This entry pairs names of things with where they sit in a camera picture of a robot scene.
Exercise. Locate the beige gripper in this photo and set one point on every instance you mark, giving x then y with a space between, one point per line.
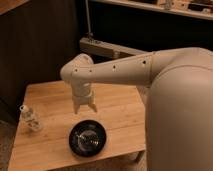
83 98

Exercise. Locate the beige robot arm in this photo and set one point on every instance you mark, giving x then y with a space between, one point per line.
179 106

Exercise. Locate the black ceramic bowl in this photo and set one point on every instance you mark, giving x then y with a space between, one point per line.
87 138

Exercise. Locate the wooden table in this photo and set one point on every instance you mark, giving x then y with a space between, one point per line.
119 109

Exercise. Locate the metal pole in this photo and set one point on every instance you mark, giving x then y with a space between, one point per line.
90 34

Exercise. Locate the wooden shelf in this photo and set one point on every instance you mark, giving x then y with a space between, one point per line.
187 8

